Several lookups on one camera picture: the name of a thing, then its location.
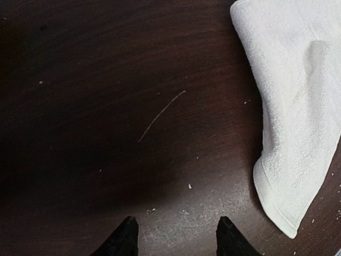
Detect white towel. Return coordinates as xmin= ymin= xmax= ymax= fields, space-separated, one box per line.
xmin=230 ymin=1 xmax=340 ymax=238

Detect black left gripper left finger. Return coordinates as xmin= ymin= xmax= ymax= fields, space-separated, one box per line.
xmin=91 ymin=216 xmax=139 ymax=256

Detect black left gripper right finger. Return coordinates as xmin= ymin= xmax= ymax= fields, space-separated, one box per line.
xmin=216 ymin=217 xmax=261 ymax=256

